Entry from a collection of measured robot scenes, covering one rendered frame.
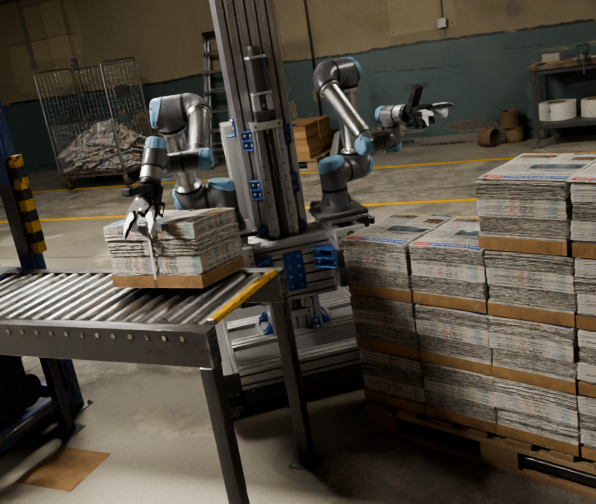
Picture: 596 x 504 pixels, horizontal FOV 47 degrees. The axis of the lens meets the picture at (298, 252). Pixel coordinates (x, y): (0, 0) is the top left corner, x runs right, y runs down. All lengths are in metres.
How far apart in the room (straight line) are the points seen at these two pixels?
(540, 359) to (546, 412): 0.19
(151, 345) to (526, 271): 1.19
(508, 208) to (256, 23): 1.46
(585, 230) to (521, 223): 0.19
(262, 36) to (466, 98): 6.18
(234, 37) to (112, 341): 1.47
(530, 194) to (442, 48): 7.01
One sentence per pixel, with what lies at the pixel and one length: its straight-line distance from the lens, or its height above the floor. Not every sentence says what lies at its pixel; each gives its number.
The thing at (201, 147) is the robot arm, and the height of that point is 1.26.
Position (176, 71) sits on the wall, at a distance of 10.69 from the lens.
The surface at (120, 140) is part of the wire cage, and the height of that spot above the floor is 0.63.
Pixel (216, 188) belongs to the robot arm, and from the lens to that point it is 2.97.
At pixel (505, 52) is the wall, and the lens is 8.99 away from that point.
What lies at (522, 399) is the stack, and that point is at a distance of 2.48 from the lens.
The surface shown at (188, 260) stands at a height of 0.93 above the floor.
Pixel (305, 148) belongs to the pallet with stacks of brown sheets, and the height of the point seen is 0.28.
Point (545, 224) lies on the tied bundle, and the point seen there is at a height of 0.93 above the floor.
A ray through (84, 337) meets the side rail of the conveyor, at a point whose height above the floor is 0.76.
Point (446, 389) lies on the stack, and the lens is 2.63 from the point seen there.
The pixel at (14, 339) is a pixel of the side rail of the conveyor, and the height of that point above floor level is 0.74.
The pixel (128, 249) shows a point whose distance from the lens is 2.45.
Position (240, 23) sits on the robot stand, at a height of 1.67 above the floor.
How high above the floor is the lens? 1.56
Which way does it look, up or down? 17 degrees down
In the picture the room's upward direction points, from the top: 9 degrees counter-clockwise
